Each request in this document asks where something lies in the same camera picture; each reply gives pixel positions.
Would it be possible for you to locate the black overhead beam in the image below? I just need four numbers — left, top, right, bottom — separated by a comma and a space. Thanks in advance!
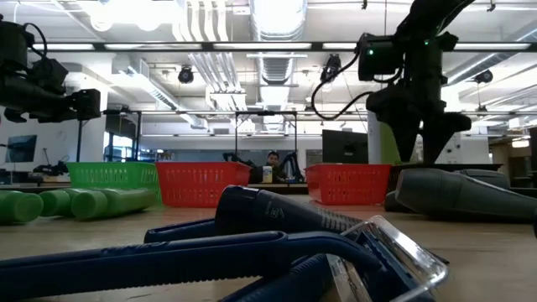
29, 40, 537, 54

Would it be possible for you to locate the white green wipes canister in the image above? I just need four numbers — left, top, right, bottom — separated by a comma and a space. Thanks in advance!
367, 109, 403, 165

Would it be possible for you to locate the green travel bottle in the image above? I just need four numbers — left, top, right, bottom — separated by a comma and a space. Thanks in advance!
70, 187, 158, 222
0, 190, 44, 225
39, 188, 77, 218

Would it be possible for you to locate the wall screen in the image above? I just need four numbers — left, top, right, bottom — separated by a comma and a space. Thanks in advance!
4, 133, 39, 164

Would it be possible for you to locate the person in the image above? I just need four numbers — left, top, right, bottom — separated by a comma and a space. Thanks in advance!
264, 150, 289, 185

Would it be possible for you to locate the grey travel bottle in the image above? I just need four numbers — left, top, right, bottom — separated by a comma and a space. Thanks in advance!
383, 167, 537, 222

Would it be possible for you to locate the blue razor with clear cap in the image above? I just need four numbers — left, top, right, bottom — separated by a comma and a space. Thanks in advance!
0, 214, 450, 302

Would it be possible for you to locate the red plastic basket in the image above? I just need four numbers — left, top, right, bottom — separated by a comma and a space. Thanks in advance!
154, 161, 253, 209
305, 163, 394, 206

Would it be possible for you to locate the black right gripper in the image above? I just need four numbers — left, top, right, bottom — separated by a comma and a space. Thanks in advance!
366, 79, 473, 165

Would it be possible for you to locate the black ceiling lamp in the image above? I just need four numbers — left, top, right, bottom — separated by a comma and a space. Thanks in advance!
474, 69, 495, 85
177, 65, 196, 85
319, 53, 343, 84

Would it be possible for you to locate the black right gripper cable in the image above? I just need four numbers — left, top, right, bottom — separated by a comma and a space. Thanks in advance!
310, 52, 375, 122

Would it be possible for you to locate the white cylindrical appliance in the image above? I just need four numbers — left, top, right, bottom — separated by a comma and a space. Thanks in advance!
435, 133, 463, 164

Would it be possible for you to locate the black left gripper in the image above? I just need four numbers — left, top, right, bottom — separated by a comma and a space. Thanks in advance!
0, 76, 81, 125

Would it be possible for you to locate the workbench with yellow objects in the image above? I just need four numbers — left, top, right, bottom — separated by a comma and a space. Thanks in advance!
75, 108, 143, 164

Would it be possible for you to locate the black background rig frame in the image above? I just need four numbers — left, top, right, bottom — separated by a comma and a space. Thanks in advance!
233, 110, 300, 171

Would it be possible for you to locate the green plastic basket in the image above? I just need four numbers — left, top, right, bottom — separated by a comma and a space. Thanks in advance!
65, 161, 163, 206

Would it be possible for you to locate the black monitor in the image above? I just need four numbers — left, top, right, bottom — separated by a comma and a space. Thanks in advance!
321, 129, 369, 165

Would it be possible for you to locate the silver ventilation duct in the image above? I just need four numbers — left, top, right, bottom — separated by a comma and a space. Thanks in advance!
249, 0, 310, 133

